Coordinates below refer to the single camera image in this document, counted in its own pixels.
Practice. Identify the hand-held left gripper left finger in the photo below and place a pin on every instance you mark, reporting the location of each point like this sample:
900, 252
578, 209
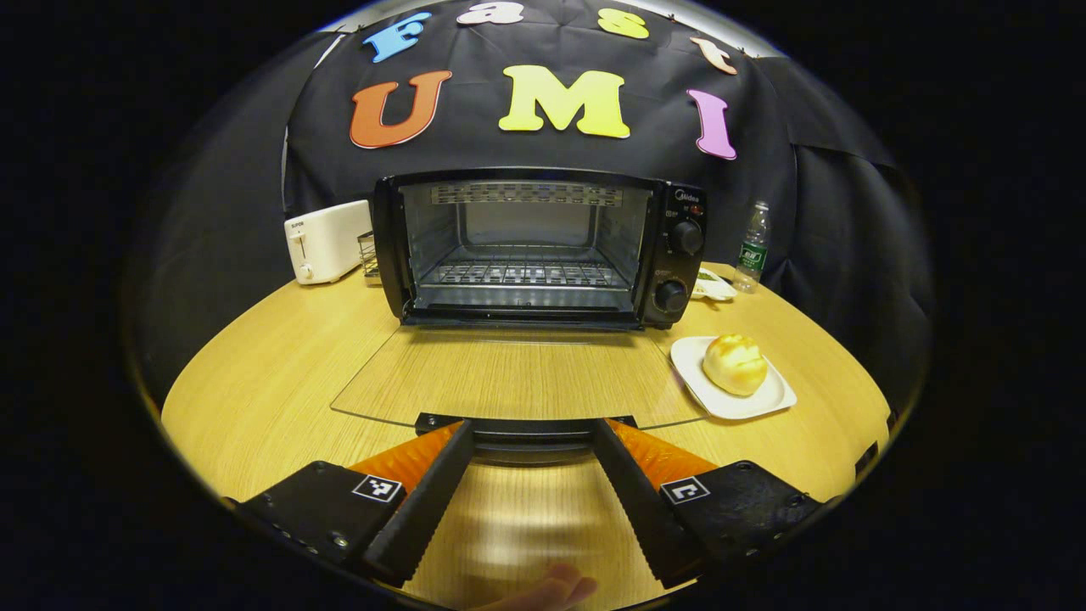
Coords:
424, 501

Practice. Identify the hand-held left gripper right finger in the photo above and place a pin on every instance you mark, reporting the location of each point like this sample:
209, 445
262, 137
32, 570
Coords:
645, 501

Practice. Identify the round golden bread bun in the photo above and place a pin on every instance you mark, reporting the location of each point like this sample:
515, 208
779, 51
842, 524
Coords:
735, 365

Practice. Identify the black electric oven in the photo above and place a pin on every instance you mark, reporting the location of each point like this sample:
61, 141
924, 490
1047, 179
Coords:
679, 267

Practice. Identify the white square plate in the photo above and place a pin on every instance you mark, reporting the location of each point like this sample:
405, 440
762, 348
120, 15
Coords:
764, 403

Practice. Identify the white divided condiment dish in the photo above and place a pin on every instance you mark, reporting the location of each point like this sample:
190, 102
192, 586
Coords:
714, 287

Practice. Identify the clear plastic water bottle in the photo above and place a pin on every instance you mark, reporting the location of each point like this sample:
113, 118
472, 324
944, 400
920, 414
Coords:
752, 250

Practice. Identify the white toaster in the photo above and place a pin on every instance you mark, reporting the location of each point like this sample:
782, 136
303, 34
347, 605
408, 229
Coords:
327, 242

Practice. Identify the black backdrop cloth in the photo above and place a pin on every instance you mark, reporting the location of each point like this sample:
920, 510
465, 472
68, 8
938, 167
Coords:
475, 153

